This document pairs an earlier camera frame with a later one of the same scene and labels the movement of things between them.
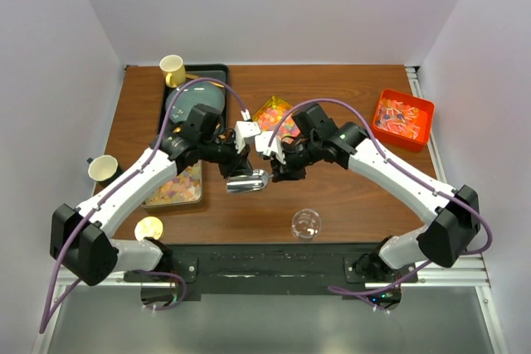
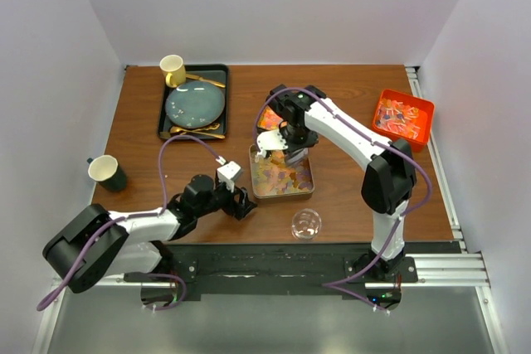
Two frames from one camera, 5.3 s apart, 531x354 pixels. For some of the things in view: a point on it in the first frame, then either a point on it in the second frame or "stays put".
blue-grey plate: [190, 96] stays put
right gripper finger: [280, 173] -> [294, 156]
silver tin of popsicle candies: [185, 188] -> [273, 177]
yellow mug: [174, 66] stays put
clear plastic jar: [306, 224] stays put
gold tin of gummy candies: [271, 113] stays put
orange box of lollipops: [404, 119] stays put
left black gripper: [237, 165] -> [240, 208]
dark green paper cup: [103, 168] stays put
